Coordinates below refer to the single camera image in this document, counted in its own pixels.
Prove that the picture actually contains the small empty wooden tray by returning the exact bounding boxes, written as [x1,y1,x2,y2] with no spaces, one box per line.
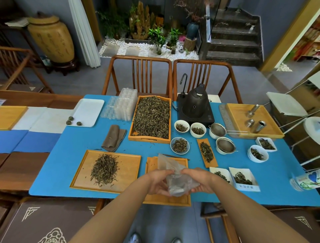
[143,156,192,207]

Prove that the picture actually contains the flat wooden tray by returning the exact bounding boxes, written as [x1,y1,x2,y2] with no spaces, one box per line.
[70,150,142,194]

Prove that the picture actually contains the deep wooden tray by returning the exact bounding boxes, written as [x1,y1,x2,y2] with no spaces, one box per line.
[128,95,172,145]

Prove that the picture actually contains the green potted plant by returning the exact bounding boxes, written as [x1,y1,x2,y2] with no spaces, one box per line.
[167,28,182,55]
[147,26,167,55]

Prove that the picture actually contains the person's right forearm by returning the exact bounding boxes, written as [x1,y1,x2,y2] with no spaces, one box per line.
[209,174,310,243]

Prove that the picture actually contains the white rectangular tray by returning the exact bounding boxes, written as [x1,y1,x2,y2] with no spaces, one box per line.
[66,98,105,128]

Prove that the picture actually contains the large wooden tray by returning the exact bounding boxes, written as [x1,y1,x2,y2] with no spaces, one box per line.
[226,103,285,140]

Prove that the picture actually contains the yellow wooden tray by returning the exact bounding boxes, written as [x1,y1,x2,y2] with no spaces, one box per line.
[0,105,28,131]

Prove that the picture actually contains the white patterned bowl with tea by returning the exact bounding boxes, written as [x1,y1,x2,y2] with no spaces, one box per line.
[247,145,269,164]

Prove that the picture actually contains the person's right hand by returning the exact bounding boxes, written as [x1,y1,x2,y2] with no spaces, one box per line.
[180,168,215,195]

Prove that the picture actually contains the brown folded cloth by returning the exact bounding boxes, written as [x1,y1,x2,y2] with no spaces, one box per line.
[101,125,127,153]

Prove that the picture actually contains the white square dish with tea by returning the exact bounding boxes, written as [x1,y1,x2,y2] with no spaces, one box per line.
[255,137,278,153]

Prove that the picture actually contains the wooden stump planter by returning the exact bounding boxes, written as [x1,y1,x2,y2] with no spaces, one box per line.
[183,37,197,52]

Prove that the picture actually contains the stack of clear plastic containers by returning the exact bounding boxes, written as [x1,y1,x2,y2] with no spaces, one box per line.
[100,88,138,122]

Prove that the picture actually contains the black kettle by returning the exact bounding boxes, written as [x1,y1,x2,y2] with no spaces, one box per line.
[182,84,209,119]

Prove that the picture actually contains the narrow wooden tea dish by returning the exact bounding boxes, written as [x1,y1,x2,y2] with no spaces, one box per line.
[196,138,219,169]

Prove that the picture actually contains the blue table runner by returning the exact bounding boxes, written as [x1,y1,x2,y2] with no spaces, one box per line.
[0,129,62,154]

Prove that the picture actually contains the stack of papers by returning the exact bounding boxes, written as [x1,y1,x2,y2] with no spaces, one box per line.
[4,17,30,28]

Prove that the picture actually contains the white metal frame chair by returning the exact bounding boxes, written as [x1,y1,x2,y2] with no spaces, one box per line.
[262,75,320,173]

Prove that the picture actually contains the blue table mat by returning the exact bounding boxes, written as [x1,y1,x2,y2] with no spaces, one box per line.
[29,94,320,207]

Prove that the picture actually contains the metal tea strainer on cup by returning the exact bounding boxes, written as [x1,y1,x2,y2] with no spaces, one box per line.
[216,137,238,155]
[209,123,249,140]

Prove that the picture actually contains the brown ornamental rock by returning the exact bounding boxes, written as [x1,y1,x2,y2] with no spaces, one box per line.
[129,1,156,41]

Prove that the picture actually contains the white paper box with tea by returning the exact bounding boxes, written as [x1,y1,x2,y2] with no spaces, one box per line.
[209,167,234,186]
[228,167,261,193]

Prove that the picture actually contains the dark wooden jar stand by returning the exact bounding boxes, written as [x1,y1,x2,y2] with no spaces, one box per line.
[45,58,81,76]

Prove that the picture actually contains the large yellow ceramic jar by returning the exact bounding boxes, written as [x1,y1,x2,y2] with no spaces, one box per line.
[27,15,75,64]

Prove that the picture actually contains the person's left forearm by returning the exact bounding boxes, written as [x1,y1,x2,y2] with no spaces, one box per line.
[69,174,157,243]

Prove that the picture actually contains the loose pile of tea leaves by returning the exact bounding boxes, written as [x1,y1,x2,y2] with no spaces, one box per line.
[90,154,119,188]

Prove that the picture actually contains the bed of white pebbles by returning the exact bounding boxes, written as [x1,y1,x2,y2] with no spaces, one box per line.
[98,37,200,62]

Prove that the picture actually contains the wooden slat back chair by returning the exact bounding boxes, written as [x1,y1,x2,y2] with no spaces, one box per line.
[172,59,243,104]
[101,55,173,98]

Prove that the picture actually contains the dark stone staircase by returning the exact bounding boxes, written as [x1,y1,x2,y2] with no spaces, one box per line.
[205,7,263,67]

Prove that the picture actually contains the white table mat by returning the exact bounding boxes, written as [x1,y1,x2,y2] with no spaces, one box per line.
[12,107,74,135]

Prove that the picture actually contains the blue rimmed bowl with tea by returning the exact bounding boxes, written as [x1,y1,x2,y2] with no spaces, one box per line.
[170,137,190,155]

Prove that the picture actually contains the brown patterned seat cushion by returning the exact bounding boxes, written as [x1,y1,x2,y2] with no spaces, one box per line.
[269,207,320,243]
[0,198,101,243]

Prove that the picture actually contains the black kettle stove with spout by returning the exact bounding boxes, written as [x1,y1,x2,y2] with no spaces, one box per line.
[176,73,215,128]

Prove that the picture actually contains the blue ceramic vase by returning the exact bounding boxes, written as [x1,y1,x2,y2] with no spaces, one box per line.
[186,22,200,41]

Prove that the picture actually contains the clear plastic bag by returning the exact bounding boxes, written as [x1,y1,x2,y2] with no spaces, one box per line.
[157,153,201,197]

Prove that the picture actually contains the heap of dried tea leaves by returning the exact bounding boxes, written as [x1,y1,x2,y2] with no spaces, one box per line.
[133,97,171,139]

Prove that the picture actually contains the white curtain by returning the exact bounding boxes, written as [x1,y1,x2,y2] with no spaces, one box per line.
[68,0,101,69]

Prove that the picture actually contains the floral patterned tin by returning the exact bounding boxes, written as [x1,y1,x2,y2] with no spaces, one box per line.
[289,169,320,192]

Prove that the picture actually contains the person's left hand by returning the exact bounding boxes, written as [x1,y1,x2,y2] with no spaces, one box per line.
[147,169,175,197]

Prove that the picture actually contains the wooden armchair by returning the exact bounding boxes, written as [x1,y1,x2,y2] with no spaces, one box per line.
[0,46,54,94]

